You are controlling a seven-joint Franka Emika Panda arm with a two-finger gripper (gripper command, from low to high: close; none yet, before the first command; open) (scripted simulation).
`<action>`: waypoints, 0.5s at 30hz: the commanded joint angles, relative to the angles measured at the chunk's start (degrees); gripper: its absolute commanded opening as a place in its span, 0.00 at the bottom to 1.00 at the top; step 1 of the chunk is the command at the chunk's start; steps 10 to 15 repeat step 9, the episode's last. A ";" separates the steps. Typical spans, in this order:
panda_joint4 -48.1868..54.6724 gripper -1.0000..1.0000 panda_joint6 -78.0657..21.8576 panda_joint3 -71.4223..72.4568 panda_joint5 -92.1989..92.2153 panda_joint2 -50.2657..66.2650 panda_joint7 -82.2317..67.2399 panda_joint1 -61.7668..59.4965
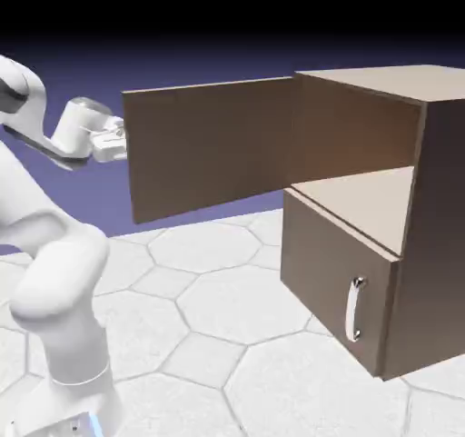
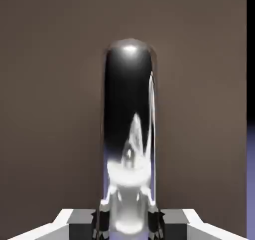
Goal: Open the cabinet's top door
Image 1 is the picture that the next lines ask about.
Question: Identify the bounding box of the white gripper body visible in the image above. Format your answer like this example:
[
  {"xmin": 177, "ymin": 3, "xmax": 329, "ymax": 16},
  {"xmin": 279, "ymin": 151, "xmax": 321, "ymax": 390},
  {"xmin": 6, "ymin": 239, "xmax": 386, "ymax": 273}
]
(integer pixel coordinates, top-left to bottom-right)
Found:
[{"xmin": 92, "ymin": 134, "xmax": 129, "ymax": 164}]

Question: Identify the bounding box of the brown wooden handled door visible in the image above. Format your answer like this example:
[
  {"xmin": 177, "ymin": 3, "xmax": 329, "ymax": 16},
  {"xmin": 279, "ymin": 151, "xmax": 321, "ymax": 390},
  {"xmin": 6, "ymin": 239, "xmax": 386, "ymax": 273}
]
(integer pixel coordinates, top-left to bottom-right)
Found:
[{"xmin": 280, "ymin": 188, "xmax": 401, "ymax": 381}]

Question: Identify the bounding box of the curved silver door handle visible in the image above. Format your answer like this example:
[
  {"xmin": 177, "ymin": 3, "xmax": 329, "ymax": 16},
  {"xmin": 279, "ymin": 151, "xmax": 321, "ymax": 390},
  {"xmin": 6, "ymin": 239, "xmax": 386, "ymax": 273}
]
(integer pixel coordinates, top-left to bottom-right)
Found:
[{"xmin": 343, "ymin": 276, "xmax": 367, "ymax": 343}]

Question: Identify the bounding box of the brown wooden hinged door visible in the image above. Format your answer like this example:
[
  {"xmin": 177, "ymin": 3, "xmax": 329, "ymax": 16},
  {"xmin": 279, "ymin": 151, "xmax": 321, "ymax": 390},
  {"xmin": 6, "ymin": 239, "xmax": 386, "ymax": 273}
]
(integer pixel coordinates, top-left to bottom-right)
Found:
[{"xmin": 121, "ymin": 75, "xmax": 296, "ymax": 225}]

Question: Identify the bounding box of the brown wooden cabinet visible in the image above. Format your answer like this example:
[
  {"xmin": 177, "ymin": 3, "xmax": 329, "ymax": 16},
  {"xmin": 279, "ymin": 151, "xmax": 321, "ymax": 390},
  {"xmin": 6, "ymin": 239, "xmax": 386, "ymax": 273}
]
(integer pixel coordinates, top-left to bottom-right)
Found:
[{"xmin": 280, "ymin": 65, "xmax": 465, "ymax": 382}]

